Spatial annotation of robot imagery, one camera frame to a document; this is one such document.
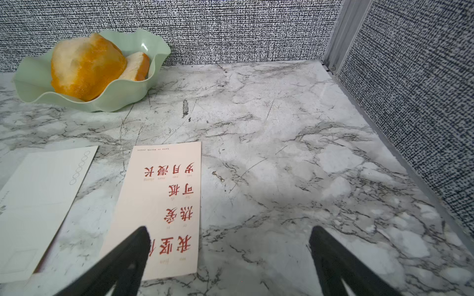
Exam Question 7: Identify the pink card red characters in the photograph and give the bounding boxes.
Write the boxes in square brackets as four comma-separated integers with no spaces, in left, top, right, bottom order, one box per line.
[100,142,201,281]

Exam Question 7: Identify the large orange bread roll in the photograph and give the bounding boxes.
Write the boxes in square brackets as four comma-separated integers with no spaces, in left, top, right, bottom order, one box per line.
[51,33,127,102]

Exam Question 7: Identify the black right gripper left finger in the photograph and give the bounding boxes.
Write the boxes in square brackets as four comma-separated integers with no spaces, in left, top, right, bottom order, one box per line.
[57,226,151,296]

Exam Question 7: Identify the light green wavy bowl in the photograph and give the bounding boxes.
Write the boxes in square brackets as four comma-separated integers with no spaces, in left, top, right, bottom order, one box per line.
[13,28,171,112]

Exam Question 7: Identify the small bread slice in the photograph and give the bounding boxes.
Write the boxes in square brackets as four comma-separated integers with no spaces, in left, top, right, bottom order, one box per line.
[119,52,150,81]

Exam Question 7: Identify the blank white postcard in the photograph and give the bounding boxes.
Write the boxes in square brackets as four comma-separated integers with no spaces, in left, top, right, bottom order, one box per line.
[1,146,98,283]

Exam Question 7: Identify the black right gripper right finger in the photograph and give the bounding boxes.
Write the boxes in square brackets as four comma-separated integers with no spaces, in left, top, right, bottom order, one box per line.
[309,226,400,296]

